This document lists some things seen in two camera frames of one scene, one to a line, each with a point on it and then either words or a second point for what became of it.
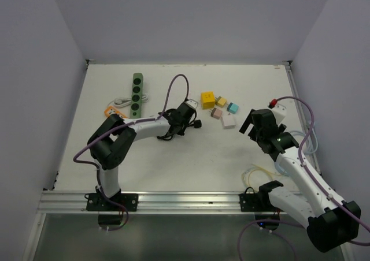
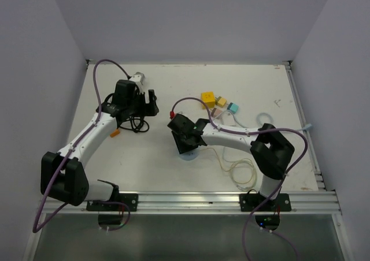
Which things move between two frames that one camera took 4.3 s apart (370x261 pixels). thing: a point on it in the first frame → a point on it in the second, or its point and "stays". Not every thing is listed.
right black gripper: (247, 123) → (182, 147)
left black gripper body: (183, 127) → (136, 111)
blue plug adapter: (232, 108) stays
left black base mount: (95, 202) stays
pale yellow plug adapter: (220, 101) stays
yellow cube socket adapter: (208, 100) stays
